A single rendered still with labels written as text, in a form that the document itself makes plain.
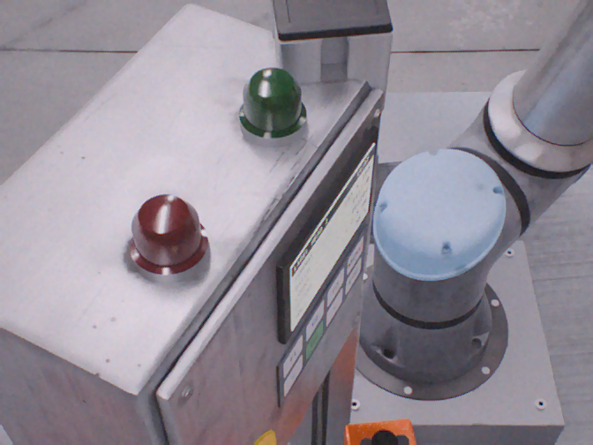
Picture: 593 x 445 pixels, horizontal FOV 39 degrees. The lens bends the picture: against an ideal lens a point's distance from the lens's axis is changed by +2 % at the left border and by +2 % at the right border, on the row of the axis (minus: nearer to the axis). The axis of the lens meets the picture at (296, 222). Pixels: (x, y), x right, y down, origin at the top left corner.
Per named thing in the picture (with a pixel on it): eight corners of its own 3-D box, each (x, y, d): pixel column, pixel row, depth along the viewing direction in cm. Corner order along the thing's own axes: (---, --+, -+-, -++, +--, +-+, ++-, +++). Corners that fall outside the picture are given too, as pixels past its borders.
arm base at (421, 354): (367, 391, 89) (369, 345, 81) (345, 275, 98) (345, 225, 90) (506, 375, 89) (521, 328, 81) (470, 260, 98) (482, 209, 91)
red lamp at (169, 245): (116, 264, 28) (103, 222, 26) (161, 211, 29) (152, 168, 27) (182, 295, 27) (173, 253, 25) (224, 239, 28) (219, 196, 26)
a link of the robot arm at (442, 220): (347, 277, 86) (348, 195, 75) (426, 203, 92) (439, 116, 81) (439, 346, 81) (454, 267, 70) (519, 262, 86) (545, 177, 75)
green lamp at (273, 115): (227, 132, 31) (221, 87, 30) (260, 91, 33) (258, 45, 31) (286, 156, 31) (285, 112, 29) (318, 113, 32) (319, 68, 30)
